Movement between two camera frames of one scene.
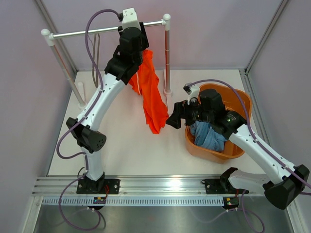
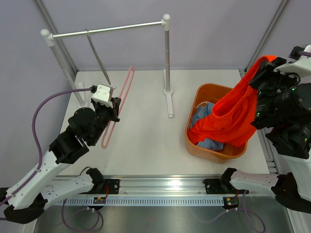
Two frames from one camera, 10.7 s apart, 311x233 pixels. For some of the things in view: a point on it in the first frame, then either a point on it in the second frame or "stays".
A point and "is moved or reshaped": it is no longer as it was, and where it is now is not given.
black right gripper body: (197, 113) to (267, 78)
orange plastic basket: (234, 100) stays
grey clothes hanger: (95, 82) is moved or reshaped
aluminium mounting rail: (130, 186) stays
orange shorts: (146, 82) to (233, 121)
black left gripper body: (144, 43) to (106, 114)
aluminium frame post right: (245, 78) stays
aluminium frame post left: (53, 29) stays
